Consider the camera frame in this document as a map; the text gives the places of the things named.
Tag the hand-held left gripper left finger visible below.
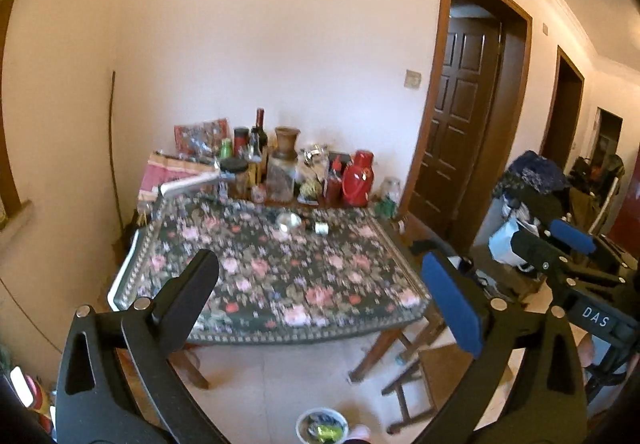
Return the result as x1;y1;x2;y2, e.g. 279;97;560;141
56;248;221;444

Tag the dark brown door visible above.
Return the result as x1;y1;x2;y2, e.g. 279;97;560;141
406;17;503;239

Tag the red thermos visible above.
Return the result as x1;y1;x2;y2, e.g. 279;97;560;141
342;150;375;206

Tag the wooden stool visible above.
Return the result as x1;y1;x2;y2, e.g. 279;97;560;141
382;341;516;435

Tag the clear plastic jar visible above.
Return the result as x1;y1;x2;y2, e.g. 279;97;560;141
266;151;301;202

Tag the red sauce bottle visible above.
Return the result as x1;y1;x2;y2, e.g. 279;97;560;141
325;161;343;205

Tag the white tray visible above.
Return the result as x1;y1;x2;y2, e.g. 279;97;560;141
157;173;223;198

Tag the red white package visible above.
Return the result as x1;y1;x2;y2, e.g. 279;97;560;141
9;364;57;431

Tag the pink striped cloth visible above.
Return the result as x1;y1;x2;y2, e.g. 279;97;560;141
139;151;216;201

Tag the white trash bin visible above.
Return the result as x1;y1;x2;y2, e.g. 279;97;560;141
295;406;349;444

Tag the dark wine bottle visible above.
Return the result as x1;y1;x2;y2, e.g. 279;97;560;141
251;108;268;159

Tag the black box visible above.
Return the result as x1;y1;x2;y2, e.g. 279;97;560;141
327;151;355;180

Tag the blue face mask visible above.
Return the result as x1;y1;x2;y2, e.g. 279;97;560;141
489;218;522;266

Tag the brown ceramic vase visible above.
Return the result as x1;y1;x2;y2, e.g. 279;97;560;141
274;125;301;160

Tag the floral tablecloth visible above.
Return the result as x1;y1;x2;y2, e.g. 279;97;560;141
107;191;433;345

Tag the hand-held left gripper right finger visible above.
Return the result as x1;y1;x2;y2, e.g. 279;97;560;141
421;251;588;444

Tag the pile of dark clothes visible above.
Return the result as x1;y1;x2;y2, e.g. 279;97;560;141
492;150;571;207

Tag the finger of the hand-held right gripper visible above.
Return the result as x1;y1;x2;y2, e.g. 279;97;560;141
550;219;638;275
511;227;621;287

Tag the brown wooden door frame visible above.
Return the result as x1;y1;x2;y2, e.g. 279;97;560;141
400;0;532;252
540;46;585;171

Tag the red patterned packet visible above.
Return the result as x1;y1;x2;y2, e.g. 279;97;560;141
173;119;231;158

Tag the clothes rack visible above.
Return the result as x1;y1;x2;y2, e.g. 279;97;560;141
569;155;627;227

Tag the crumpled foil wrapper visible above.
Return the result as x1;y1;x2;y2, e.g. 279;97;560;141
302;144;329;166

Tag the black-lidded plastic jar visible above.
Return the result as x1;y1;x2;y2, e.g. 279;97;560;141
220;158;250;199

